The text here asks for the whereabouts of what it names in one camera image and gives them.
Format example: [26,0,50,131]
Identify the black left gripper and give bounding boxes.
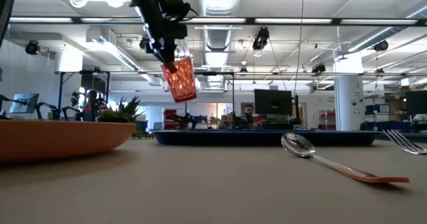
[130,0,191,74]

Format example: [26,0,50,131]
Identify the orange faceted plastic cup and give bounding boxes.
[160,57,198,104]

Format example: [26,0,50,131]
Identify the dark blue tray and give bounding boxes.
[151,129,384,147]

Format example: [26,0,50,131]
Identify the orange plate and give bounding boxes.
[0,119,137,162]

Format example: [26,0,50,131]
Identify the spoon with orange handle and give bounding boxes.
[280,132,410,185]

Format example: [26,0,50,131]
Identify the silver fork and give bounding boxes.
[382,129,427,156]

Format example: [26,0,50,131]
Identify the tilted monitor on arm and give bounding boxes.
[9,93,40,115]

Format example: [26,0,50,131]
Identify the black ceiling spotlight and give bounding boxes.
[139,35,151,51]
[252,26,270,51]
[373,39,390,53]
[25,40,41,56]
[311,63,327,75]

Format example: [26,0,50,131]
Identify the red storage bins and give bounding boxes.
[163,109,178,131]

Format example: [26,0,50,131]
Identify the green potted plant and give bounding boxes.
[96,95,146,139]

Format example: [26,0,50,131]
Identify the person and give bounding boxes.
[81,89,101,122]
[242,103,257,127]

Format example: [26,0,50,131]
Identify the black computer monitor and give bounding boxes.
[254,89,293,116]

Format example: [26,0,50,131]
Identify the white round pillar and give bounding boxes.
[334,54,365,132]

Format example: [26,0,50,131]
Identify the blue storage bin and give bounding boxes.
[364,103,392,115]

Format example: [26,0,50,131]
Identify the black monitor at shelves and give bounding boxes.
[405,90,427,117]

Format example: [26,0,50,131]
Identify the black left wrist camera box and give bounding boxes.
[159,0,193,22]

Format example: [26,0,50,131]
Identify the silver ceiling ventilation duct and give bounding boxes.
[195,0,244,89]

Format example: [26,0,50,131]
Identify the black metal rig frame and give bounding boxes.
[57,69,111,121]
[184,71,236,123]

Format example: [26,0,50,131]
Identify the overhead frame light bar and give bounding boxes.
[8,16,427,27]

